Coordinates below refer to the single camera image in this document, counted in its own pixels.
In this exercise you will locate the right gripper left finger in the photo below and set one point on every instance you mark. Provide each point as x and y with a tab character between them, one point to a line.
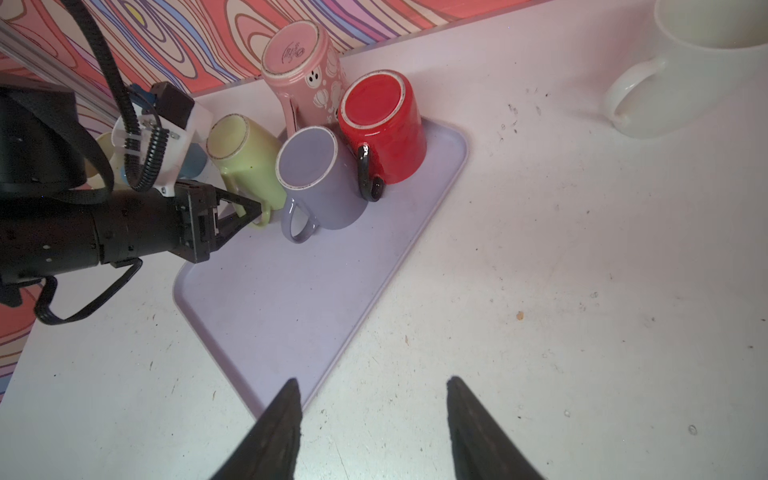
270	449

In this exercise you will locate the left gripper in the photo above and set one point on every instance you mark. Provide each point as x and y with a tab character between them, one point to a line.
203	227

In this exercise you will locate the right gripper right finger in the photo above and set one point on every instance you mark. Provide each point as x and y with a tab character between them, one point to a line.
480	448

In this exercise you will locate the light green mug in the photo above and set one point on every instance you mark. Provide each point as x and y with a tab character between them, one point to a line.
245	154

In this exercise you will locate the purple grey mug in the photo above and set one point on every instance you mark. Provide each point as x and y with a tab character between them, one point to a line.
319	176

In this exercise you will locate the white mug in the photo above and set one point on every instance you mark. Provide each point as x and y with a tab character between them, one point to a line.
688	57

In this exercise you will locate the blue textured mug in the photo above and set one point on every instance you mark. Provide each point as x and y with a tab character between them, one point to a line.
194	162

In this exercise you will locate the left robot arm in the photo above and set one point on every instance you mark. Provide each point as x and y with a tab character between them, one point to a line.
61	210

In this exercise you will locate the pink mug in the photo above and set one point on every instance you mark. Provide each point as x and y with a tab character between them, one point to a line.
304	71

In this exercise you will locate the red mug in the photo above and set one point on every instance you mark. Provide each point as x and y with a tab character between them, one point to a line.
379	117

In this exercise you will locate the lilac plastic tray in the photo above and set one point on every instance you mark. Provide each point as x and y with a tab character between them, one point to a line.
269	310

